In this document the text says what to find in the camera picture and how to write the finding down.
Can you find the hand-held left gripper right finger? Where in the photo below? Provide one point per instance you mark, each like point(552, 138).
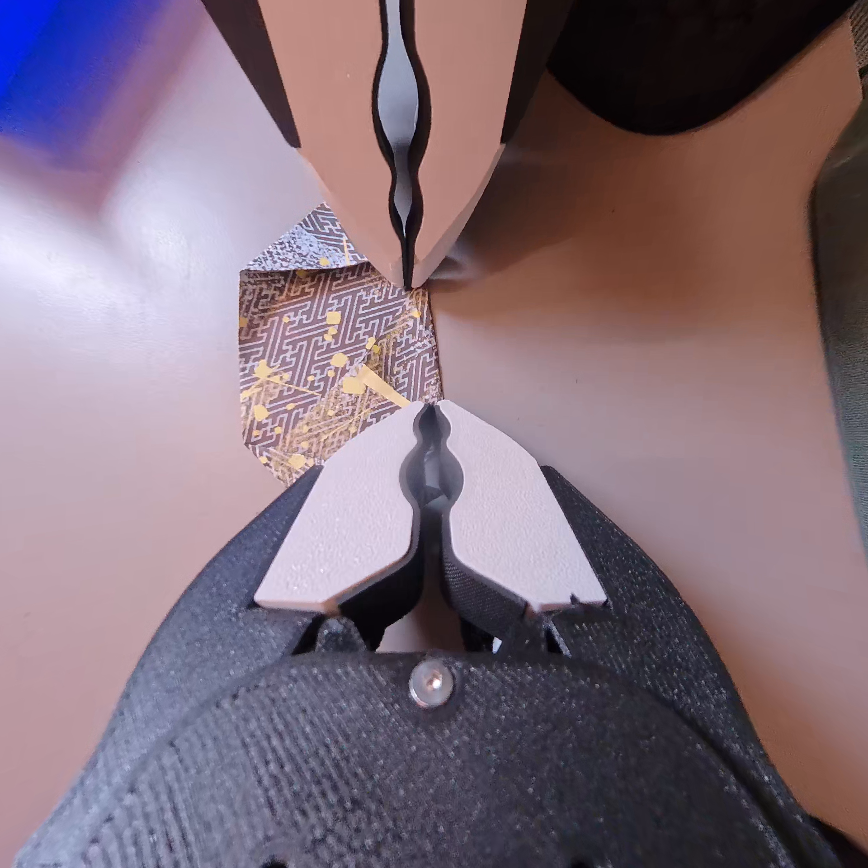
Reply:
point(522, 529)

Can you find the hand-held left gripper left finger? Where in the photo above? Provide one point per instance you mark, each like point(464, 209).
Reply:
point(339, 529)

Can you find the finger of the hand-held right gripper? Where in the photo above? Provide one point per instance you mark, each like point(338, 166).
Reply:
point(468, 95)
point(326, 95)

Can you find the yellow backed black patterned paper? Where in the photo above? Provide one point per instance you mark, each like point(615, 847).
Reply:
point(326, 366)

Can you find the blue plastic bin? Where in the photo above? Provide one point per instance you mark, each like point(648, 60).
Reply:
point(75, 61)

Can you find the black textured pad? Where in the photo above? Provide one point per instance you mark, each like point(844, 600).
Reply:
point(692, 61)

